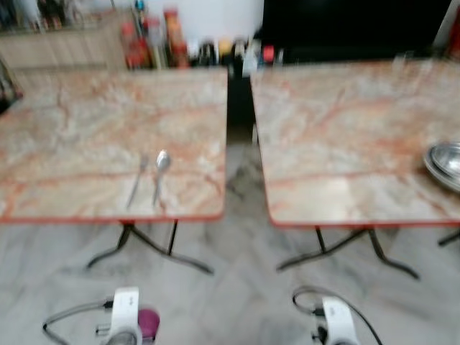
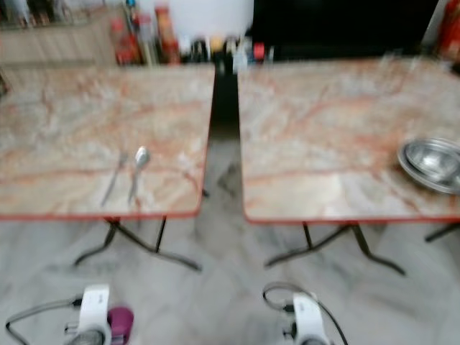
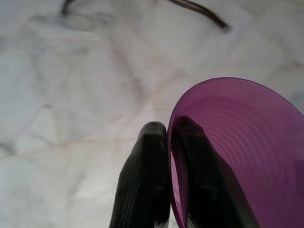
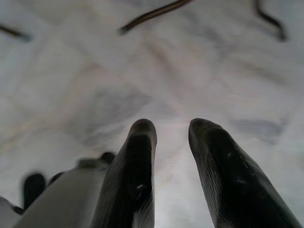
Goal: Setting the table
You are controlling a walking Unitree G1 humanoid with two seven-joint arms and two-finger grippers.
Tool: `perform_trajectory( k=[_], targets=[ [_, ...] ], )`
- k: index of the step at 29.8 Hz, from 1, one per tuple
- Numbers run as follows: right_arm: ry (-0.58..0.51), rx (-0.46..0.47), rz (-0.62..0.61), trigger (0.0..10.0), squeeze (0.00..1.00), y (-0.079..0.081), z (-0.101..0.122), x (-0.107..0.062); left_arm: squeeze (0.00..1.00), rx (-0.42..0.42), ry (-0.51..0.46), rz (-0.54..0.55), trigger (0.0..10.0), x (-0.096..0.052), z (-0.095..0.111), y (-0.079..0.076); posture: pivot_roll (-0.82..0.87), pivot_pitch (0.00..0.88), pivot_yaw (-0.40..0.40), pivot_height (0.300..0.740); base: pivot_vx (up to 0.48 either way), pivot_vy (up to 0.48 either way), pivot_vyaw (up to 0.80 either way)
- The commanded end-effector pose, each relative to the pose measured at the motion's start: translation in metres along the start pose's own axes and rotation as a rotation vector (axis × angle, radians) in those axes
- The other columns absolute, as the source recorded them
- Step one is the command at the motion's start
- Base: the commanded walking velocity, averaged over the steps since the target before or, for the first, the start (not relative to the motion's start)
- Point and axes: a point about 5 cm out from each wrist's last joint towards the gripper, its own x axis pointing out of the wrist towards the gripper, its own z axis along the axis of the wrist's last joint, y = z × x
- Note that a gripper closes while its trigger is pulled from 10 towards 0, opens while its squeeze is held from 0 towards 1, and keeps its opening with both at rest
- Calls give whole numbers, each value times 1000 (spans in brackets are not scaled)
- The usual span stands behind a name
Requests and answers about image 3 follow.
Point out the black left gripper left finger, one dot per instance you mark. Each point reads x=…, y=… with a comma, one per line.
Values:
x=142, y=175

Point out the purple translucent plastic cup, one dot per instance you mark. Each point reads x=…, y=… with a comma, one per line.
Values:
x=249, y=142

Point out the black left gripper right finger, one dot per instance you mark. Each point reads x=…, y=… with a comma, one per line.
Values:
x=202, y=180

